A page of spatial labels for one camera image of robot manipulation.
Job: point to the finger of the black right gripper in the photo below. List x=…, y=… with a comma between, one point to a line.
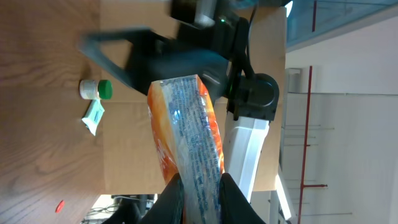
x=90, y=46

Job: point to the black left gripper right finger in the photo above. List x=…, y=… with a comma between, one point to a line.
x=235, y=208

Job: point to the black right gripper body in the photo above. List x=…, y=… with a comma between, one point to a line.
x=153, y=57

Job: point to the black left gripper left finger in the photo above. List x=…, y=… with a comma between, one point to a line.
x=168, y=209

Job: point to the mint green wipes pack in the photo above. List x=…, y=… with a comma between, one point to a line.
x=93, y=116

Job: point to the orange tissue pack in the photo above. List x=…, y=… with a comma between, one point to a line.
x=188, y=143

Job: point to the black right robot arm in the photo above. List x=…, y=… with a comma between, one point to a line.
x=213, y=43

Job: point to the red sticker on table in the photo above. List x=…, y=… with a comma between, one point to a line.
x=60, y=206

